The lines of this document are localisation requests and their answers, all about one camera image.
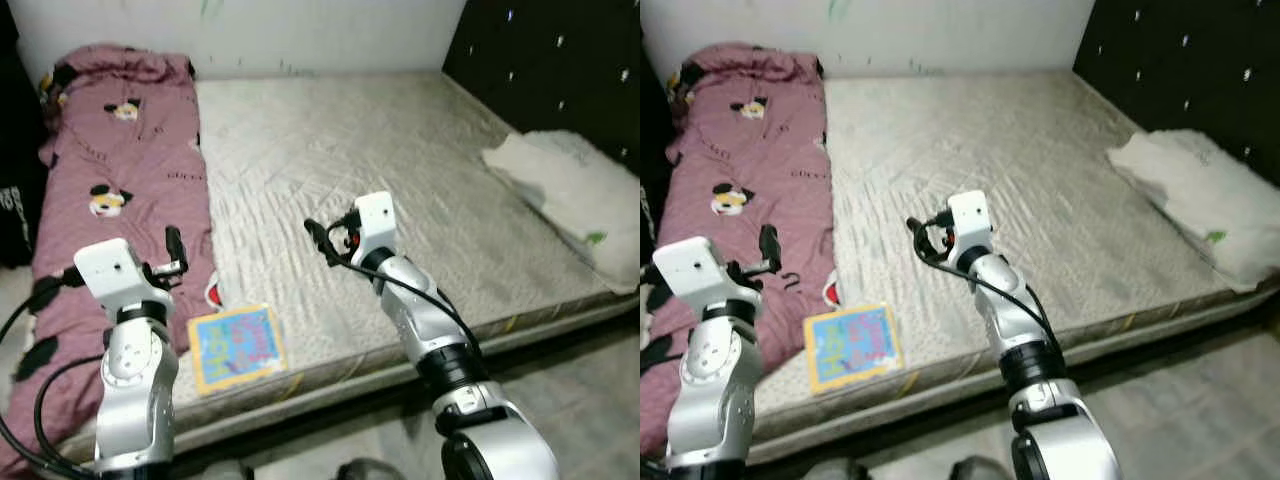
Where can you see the dark tufted headboard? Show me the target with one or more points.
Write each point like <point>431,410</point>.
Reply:
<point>550,60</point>
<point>1180,60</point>

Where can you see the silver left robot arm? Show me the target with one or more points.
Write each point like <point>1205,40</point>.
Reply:
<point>715,390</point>
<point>135,390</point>

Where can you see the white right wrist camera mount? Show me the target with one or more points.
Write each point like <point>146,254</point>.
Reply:
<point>970,218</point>
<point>375,222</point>

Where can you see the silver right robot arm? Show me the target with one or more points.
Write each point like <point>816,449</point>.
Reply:
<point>430,320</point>
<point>1020,320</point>

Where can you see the black printed fabric bag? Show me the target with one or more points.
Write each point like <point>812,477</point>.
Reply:
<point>18,150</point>
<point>650,170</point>

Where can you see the colourful children's book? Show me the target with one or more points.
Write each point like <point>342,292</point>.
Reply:
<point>855,345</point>
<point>240,345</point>

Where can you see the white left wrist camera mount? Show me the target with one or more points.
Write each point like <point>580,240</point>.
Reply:
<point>690,270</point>
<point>110,270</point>

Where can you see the pink cartoon print blanket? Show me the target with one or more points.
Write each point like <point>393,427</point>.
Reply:
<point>750,150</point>
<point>120,150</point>

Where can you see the white pillow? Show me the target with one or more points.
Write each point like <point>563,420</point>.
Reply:
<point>1200,190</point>
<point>570,190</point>

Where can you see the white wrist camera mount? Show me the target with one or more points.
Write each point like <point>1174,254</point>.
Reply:
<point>110,270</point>
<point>375,222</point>
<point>690,270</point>
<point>970,218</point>

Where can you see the white quilted mattress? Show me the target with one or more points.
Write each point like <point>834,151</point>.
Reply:
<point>380,170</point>
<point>990,170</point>

